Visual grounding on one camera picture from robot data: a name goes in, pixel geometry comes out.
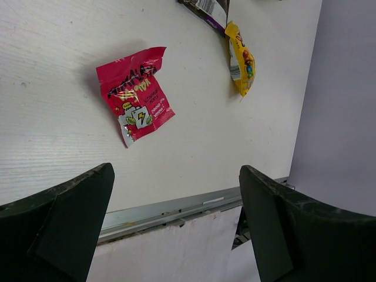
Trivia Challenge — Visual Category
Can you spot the yellow M&M's packet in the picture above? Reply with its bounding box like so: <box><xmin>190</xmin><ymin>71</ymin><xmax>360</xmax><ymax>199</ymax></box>
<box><xmin>225</xmin><ymin>21</ymin><xmax>256</xmax><ymax>97</ymax></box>

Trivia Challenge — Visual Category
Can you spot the red snack packet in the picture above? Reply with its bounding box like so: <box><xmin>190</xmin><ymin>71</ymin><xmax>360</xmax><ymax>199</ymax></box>
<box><xmin>96</xmin><ymin>46</ymin><xmax>175</xmax><ymax>147</ymax></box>

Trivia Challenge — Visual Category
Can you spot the brown chocolate bar wrapper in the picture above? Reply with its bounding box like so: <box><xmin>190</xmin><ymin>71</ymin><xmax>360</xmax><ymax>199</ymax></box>
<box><xmin>176</xmin><ymin>0</ymin><xmax>230</xmax><ymax>38</ymax></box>

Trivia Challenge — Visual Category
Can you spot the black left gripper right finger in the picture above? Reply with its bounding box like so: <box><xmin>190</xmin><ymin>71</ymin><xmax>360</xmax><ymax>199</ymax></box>
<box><xmin>239</xmin><ymin>165</ymin><xmax>375</xmax><ymax>281</ymax></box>

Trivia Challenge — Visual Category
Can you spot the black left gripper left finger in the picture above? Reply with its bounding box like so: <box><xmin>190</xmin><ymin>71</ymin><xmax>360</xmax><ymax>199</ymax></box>
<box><xmin>1</xmin><ymin>163</ymin><xmax>115</xmax><ymax>281</ymax></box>

